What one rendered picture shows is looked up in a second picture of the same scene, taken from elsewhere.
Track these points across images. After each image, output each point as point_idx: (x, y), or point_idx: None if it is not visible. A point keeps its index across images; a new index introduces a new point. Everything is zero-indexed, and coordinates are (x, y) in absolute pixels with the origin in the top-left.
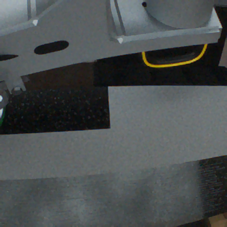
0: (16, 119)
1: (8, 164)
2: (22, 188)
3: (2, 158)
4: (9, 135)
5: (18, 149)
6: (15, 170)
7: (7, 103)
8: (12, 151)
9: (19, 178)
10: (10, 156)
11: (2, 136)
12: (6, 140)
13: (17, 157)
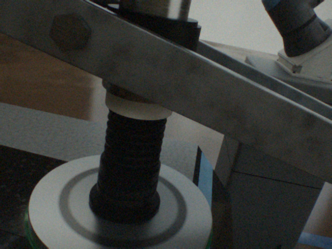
0: (26, 173)
1: (89, 133)
2: None
3: (97, 141)
4: (60, 158)
5: (57, 140)
6: (81, 126)
7: (24, 204)
8: (71, 141)
9: (81, 120)
10: (78, 138)
11: None
12: (73, 155)
13: (66, 134)
